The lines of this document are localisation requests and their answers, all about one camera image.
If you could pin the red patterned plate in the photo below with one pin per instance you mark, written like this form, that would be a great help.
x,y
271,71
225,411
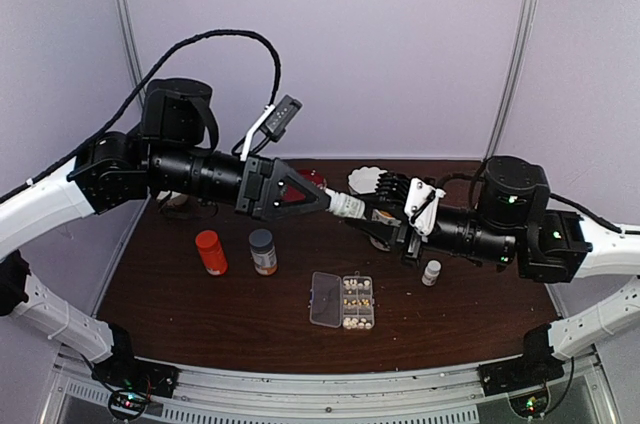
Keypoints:
x,y
310,181

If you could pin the white pills in organizer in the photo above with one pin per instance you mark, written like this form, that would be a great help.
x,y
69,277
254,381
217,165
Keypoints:
x,y
353,285

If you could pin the right aluminium frame post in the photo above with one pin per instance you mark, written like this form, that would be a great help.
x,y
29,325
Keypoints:
x,y
523,31

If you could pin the cream pills in organizer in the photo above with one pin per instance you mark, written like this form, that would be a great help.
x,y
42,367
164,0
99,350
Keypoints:
x,y
357,323

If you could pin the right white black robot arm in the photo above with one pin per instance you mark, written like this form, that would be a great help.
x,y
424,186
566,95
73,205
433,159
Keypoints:
x,y
512,216

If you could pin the clear plastic pill organizer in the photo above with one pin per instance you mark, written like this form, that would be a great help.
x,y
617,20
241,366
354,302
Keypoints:
x,y
327,293

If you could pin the small white bottle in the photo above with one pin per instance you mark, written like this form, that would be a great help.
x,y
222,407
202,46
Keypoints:
x,y
431,272
345,205

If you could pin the patterned mug yellow inside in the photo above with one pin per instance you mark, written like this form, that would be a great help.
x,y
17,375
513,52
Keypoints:
x,y
382,232

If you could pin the orange pill bottle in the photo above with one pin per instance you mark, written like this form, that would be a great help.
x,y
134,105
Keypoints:
x,y
211,252

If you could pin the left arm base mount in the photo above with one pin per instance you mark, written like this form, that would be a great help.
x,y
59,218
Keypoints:
x,y
144,377

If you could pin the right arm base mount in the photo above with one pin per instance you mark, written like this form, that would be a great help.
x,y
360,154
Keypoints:
x,y
516,374

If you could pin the left aluminium frame post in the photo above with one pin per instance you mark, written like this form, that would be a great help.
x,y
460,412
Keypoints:
x,y
129,42

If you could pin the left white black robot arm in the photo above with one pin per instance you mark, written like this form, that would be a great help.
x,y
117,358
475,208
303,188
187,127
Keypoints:
x,y
171,150

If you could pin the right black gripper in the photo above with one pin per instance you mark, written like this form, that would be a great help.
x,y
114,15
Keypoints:
x,y
408,239

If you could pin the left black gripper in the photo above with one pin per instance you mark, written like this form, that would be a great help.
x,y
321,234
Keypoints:
x,y
267,186

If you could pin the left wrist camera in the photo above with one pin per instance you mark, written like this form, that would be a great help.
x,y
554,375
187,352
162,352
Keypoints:
x,y
270,127

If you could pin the white scalloped bowl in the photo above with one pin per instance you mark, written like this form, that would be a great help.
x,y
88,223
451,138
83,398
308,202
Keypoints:
x,y
364,180

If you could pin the aluminium frame post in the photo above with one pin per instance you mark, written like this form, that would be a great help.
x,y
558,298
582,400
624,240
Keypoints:
x,y
129,42
523,31

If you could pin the grey lid pill bottle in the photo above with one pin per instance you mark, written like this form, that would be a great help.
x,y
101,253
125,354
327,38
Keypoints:
x,y
262,248

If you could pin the yellow pills in organizer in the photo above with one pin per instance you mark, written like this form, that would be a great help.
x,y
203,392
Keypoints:
x,y
352,301

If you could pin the front aluminium rail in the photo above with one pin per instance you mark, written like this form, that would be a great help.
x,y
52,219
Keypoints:
x,y
452,394

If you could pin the small white bowl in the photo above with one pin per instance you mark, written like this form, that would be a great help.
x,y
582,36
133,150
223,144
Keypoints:
x,y
175,201

